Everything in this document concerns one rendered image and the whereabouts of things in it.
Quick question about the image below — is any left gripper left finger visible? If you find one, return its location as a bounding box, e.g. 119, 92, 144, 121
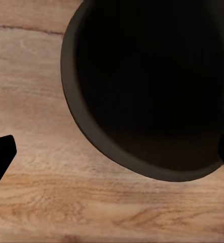
0, 134, 17, 180

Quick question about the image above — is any cauldron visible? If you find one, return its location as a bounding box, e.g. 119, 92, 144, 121
60, 0, 224, 182

